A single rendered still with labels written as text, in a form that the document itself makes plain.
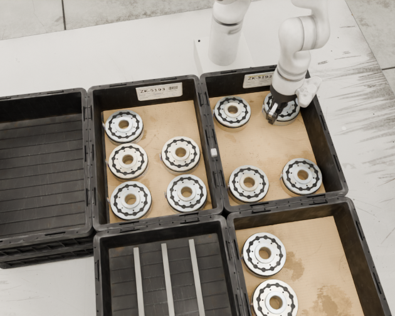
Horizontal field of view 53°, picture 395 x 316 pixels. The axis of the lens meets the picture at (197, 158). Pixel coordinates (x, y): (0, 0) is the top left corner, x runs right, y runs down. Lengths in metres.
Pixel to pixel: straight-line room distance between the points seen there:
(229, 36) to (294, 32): 0.38
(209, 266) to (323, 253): 0.28
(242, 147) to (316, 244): 0.31
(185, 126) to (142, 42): 0.47
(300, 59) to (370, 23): 1.83
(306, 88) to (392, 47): 1.69
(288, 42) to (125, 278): 0.64
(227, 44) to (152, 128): 0.34
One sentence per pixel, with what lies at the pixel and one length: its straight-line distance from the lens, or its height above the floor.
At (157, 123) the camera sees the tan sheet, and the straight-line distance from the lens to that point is 1.14.
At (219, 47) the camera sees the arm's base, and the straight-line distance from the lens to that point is 1.25.
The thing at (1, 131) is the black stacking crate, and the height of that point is 0.83.
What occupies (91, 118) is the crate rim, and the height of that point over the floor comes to 0.92.
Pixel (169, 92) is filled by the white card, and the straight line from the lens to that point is 1.13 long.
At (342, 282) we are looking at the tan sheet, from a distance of 1.05.
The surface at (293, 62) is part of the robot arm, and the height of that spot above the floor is 1.12.
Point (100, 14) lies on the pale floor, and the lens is 2.64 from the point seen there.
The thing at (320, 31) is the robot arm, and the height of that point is 1.19.
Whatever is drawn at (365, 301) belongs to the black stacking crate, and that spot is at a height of 0.86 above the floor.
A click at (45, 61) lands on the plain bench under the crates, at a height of 0.70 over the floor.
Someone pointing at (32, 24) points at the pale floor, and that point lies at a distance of 2.70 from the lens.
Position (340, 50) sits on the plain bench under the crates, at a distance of 1.56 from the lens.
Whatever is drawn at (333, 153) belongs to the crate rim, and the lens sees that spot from 1.04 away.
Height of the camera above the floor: 1.81
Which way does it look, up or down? 64 degrees down
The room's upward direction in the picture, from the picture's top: 1 degrees clockwise
